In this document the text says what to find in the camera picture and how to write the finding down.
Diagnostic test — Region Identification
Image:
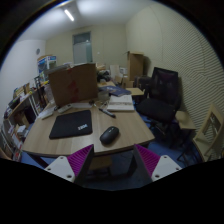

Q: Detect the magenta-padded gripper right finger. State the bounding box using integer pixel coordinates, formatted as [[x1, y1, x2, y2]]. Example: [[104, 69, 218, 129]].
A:
[[132, 143, 183, 186]]

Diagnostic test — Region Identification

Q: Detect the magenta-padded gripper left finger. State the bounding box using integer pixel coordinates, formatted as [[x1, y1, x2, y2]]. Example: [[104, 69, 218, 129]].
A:
[[44, 143, 95, 187]]

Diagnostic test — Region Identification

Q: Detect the black computer mouse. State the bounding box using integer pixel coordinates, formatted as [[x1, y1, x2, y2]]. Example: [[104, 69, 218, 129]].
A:
[[99, 125, 120, 146]]

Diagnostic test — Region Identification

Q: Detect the black rectangular mouse pad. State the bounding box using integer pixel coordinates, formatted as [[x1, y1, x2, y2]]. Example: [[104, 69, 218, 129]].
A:
[[48, 109, 93, 140]]

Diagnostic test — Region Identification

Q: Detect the small wooden side table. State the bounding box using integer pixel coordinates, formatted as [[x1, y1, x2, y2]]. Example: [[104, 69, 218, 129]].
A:
[[175, 110, 198, 132]]

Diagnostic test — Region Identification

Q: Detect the white remote control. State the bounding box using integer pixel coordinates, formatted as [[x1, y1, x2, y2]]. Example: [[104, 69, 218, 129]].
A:
[[57, 104, 73, 114]]

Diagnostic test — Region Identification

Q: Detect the black office chair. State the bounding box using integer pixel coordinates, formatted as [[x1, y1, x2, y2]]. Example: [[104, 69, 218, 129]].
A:
[[137, 67, 183, 134]]

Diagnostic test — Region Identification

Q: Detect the cluttered shelf unit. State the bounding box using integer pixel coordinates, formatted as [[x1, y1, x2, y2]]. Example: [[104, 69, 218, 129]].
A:
[[0, 54, 58, 161]]

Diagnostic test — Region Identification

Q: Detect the black pen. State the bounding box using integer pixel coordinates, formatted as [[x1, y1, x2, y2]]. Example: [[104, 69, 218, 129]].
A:
[[98, 107, 117, 119]]

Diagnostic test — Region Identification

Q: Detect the white open book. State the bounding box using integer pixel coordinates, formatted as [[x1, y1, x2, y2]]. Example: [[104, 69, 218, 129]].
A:
[[106, 94, 135, 112]]

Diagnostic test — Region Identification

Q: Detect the large brown cardboard box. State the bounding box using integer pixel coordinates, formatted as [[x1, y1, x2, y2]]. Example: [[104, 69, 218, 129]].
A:
[[48, 63, 99, 108]]

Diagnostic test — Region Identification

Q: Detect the blue book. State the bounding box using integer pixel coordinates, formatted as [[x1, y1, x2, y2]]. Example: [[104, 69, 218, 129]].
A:
[[98, 85, 132, 98]]

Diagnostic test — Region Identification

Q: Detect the tall open cardboard box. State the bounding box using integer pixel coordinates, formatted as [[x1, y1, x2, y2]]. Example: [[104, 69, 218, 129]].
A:
[[127, 50, 145, 81]]

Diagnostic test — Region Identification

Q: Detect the grey door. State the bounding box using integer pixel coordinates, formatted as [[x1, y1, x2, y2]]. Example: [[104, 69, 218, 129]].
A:
[[72, 31, 94, 65]]

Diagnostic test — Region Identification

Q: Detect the ceiling tube light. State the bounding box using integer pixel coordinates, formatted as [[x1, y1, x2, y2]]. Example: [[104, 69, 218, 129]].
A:
[[63, 8, 75, 22]]

